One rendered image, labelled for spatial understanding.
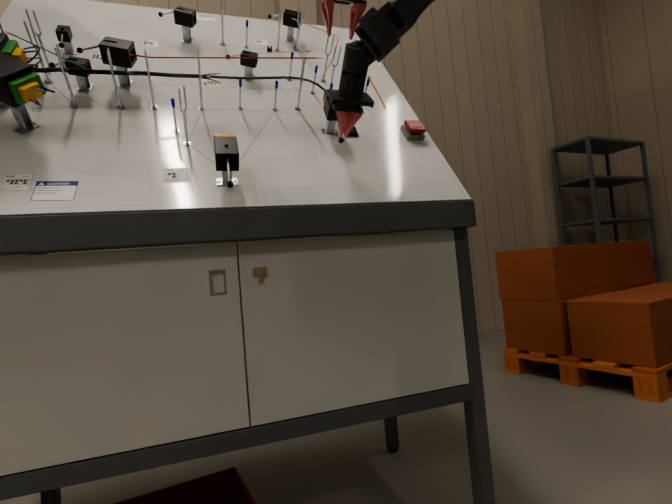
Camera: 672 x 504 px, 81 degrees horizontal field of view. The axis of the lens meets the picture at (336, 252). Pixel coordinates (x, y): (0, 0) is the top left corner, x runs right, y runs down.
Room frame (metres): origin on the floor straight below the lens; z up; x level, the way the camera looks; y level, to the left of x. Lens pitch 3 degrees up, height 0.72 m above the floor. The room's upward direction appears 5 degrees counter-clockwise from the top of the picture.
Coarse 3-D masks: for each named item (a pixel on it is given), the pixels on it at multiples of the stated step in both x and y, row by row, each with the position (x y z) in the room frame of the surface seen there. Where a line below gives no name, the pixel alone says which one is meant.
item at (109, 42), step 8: (104, 40) 0.94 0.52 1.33; (112, 40) 0.95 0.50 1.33; (120, 40) 0.95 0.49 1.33; (128, 40) 0.96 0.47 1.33; (80, 48) 0.95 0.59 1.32; (88, 48) 0.95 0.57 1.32; (104, 48) 0.93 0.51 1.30; (112, 48) 0.93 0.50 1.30; (120, 48) 0.93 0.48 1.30; (128, 48) 0.94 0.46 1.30; (104, 56) 0.94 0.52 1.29; (112, 56) 0.94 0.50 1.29; (120, 56) 0.95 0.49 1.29; (128, 56) 0.95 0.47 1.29; (136, 56) 0.99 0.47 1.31; (120, 64) 0.96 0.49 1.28; (128, 64) 0.96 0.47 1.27; (120, 80) 1.01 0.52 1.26; (128, 80) 1.02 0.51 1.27
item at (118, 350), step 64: (64, 256) 0.76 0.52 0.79; (128, 256) 0.79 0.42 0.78; (192, 256) 0.83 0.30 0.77; (0, 320) 0.73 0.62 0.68; (64, 320) 0.76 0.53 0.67; (128, 320) 0.79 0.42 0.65; (192, 320) 0.83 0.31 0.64; (0, 384) 0.73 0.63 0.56; (64, 384) 0.76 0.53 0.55; (128, 384) 0.79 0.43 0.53; (192, 384) 0.83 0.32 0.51; (0, 448) 0.73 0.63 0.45; (64, 448) 0.76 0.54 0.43; (128, 448) 0.79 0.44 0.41
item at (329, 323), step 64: (256, 256) 0.87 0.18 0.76; (320, 256) 0.91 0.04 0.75; (384, 256) 0.96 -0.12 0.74; (448, 256) 1.02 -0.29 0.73; (256, 320) 0.87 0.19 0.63; (320, 320) 0.91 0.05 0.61; (384, 320) 0.96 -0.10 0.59; (448, 320) 1.01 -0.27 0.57; (256, 384) 0.86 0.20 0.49; (320, 384) 0.91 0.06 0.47; (384, 384) 0.95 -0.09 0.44; (448, 384) 1.01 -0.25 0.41
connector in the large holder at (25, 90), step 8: (32, 72) 0.76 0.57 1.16; (16, 80) 0.74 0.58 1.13; (24, 80) 0.74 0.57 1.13; (32, 80) 0.76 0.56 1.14; (40, 80) 0.77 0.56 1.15; (16, 88) 0.74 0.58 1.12; (24, 88) 0.74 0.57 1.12; (16, 96) 0.75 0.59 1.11; (24, 96) 0.75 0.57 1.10; (32, 96) 0.76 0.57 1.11; (40, 96) 0.77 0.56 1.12
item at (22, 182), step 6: (6, 174) 0.76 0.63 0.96; (12, 174) 0.77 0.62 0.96; (18, 174) 0.77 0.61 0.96; (24, 174) 0.77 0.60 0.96; (30, 174) 0.77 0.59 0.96; (6, 180) 0.75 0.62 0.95; (12, 180) 0.76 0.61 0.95; (18, 180) 0.76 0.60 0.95; (24, 180) 0.76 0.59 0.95; (30, 180) 0.77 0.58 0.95; (0, 186) 0.74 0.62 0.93; (6, 186) 0.75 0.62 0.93; (12, 186) 0.75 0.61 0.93; (18, 186) 0.75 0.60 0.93; (24, 186) 0.75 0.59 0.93
